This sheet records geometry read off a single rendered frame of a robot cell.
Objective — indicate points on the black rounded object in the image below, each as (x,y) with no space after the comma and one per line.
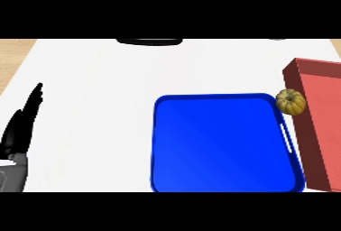
(150,41)

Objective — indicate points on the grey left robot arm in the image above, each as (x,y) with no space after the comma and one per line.
(14,176)

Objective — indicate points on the blue plastic tray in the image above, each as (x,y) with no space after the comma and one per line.
(222,144)

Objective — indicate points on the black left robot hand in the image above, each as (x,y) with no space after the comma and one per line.
(23,126)

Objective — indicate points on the red cardboard box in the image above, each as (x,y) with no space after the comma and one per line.
(319,120)

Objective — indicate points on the yellow ribbed squash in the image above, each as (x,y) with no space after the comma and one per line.
(291,102)

